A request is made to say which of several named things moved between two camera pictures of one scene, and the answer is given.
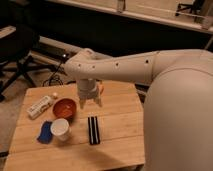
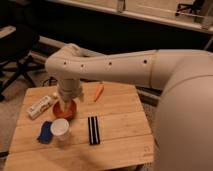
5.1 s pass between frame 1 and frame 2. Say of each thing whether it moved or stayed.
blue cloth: stayed
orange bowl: stayed
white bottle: stayed
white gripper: moved
